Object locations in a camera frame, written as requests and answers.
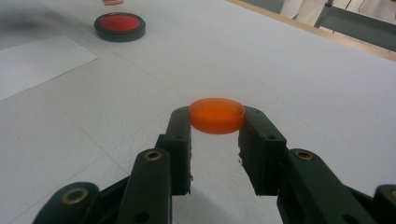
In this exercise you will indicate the orange stamp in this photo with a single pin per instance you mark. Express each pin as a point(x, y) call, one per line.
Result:
point(112, 2)

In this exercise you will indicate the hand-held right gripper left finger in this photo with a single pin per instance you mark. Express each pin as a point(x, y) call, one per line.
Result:
point(179, 149)

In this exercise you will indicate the round black red ink pad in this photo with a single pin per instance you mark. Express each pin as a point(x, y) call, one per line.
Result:
point(120, 25)

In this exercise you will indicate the small white paper sheet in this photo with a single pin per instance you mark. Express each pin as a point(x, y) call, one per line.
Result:
point(40, 62)

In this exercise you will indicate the orange stamp cap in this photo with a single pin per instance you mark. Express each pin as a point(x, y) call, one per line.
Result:
point(218, 119)

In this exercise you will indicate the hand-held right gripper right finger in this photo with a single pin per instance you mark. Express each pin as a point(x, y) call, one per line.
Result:
point(263, 155)

